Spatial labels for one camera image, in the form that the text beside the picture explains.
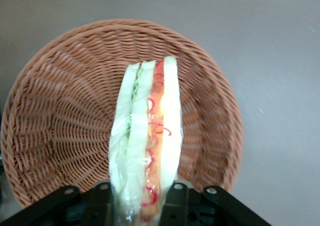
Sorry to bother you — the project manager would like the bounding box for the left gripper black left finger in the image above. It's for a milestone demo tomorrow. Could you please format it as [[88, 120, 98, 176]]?
[[0, 180, 112, 226]]

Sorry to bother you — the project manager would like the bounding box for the brown round wicker basket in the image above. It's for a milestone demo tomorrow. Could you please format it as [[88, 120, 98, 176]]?
[[0, 19, 244, 209]]

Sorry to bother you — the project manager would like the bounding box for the sandwich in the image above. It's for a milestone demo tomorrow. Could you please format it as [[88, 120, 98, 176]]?
[[108, 56, 185, 226]]

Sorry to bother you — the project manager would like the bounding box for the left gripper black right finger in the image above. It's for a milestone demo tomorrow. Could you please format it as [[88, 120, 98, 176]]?
[[162, 180, 272, 226]]

